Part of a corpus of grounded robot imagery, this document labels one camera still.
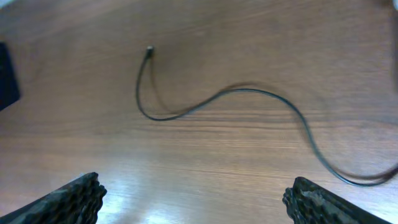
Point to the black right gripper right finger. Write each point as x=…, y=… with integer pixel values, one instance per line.
x=309, y=203

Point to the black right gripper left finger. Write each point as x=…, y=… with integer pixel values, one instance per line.
x=77, y=202

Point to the blue Galaxy smartphone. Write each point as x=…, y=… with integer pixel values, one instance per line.
x=10, y=92

